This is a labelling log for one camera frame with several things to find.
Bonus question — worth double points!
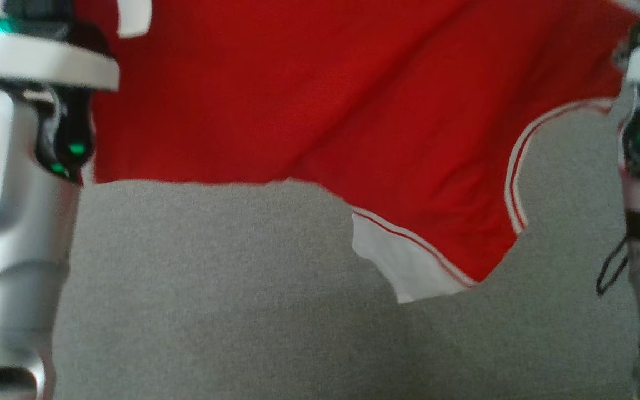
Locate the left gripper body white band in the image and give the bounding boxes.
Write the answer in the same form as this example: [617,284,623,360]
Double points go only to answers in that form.
[0,0,121,185]

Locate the red and white jersey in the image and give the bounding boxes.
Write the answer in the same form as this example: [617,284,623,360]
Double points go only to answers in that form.
[73,0,640,304]

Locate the grey fabric sofa seat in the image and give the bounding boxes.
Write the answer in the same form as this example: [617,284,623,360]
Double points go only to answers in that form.
[48,92,640,400]

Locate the thin black cable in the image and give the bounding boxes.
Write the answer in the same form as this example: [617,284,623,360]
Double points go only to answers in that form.
[596,233,630,296]

